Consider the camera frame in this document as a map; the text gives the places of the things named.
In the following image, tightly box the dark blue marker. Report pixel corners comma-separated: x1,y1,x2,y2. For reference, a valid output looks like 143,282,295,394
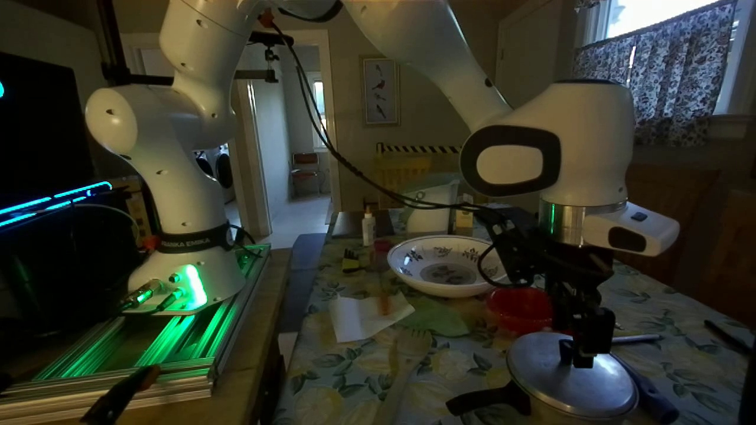
619,362,684,425

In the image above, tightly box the black pen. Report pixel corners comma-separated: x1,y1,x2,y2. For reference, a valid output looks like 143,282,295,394
702,316,756,360

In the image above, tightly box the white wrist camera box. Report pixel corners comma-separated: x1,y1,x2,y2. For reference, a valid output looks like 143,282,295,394
583,201,684,259

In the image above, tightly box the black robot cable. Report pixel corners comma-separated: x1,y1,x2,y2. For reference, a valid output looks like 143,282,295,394
262,10,515,290

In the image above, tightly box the glue bottle with orange tip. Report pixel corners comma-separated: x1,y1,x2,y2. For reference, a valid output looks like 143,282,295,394
359,203,379,251

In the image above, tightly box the lemon print tablecloth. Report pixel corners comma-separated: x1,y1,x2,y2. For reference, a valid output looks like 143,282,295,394
269,232,756,425

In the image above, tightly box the aluminium rail base frame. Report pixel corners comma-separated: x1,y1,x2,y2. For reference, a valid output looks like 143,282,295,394
0,239,275,409

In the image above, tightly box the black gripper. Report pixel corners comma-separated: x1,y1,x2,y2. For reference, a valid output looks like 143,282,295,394
527,229,619,370

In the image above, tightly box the silver pot lid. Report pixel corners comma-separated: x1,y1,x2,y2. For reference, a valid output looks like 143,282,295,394
505,328,642,421

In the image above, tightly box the white floral ceramic bowl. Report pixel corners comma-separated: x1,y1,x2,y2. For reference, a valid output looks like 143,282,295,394
386,232,513,299

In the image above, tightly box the silver metal utensil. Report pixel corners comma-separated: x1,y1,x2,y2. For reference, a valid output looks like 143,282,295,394
613,330,666,347

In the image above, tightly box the black monitor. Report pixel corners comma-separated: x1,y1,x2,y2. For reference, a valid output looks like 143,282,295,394
0,49,145,350

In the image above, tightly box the framed bird picture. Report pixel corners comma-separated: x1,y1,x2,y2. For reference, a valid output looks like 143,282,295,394
359,51,405,131

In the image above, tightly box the pale green plate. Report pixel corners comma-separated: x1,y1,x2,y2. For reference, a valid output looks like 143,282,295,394
405,303,475,339

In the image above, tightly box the red plastic cup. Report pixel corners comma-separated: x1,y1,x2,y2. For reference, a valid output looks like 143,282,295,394
484,285,555,336

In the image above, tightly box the white paper napkin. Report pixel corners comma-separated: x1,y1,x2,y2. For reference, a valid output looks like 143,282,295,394
326,288,419,345

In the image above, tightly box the small pot with black handle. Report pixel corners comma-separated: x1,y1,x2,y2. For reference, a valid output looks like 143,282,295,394
444,380,642,425

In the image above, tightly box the wooden slotted spatula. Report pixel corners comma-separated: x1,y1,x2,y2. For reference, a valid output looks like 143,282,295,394
375,285,406,387

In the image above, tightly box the floral window curtain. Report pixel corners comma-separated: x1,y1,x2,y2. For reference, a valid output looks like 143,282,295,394
573,2,740,151

